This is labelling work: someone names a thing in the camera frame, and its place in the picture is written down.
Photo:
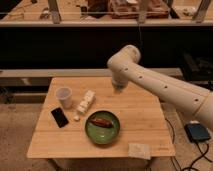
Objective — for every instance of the pale yellow end tool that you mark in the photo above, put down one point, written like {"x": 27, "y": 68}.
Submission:
{"x": 118, "y": 89}

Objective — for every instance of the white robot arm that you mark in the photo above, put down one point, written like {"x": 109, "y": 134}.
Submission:
{"x": 194, "y": 101}

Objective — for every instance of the white block stack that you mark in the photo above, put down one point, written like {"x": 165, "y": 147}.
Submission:
{"x": 87, "y": 101}

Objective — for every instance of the brown sausage in bowl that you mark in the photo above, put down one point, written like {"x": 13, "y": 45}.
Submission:
{"x": 101, "y": 122}

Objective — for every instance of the wooden table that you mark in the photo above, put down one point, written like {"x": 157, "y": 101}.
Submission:
{"x": 139, "y": 112}

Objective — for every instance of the green bowl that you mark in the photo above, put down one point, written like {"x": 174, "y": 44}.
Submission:
{"x": 100, "y": 135}

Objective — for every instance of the translucent plastic cup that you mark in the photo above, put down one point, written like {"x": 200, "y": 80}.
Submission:
{"x": 64, "y": 96}

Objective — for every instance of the beige sponge cloth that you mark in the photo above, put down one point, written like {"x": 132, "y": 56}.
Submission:
{"x": 137, "y": 150}

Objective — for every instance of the black smartphone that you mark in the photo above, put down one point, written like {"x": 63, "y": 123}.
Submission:
{"x": 59, "y": 117}

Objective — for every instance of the red brown tray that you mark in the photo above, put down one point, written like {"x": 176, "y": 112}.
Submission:
{"x": 130, "y": 9}

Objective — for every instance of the black floor box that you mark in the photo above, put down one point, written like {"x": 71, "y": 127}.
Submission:
{"x": 197, "y": 132}

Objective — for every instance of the wooden shelf bench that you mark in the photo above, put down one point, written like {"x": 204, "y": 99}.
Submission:
{"x": 95, "y": 13}

